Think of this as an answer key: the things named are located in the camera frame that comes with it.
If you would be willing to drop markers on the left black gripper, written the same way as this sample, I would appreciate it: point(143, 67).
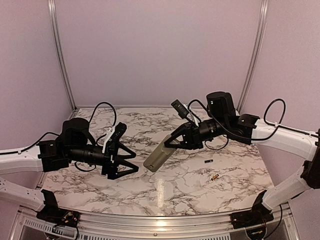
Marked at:
point(110, 169)

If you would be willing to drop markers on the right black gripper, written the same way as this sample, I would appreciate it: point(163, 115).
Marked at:
point(192, 135)

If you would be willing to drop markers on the grey white remote control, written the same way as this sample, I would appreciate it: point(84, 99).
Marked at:
point(159, 156)

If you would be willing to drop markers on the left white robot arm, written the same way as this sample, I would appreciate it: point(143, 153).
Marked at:
point(74, 144)

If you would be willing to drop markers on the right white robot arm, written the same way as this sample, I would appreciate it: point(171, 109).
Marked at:
point(251, 129)

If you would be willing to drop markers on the black AA battery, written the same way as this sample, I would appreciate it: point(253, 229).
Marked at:
point(208, 161)

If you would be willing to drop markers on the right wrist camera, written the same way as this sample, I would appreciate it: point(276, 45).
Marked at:
point(185, 113)

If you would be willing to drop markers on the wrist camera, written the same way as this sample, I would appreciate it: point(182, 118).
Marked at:
point(114, 135)
point(185, 113)

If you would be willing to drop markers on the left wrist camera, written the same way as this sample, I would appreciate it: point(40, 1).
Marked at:
point(114, 135)

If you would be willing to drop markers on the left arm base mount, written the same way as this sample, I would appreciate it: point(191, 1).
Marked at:
point(52, 213)

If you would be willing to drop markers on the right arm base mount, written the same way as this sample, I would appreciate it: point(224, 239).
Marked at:
point(258, 214)

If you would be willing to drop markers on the right aluminium corner post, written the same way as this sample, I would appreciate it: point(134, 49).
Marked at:
point(257, 45)

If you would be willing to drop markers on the aluminium corner post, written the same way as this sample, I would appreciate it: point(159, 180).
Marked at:
point(257, 45)
point(59, 52)

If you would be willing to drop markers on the left aluminium corner post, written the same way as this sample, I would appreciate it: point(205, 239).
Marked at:
point(59, 52)

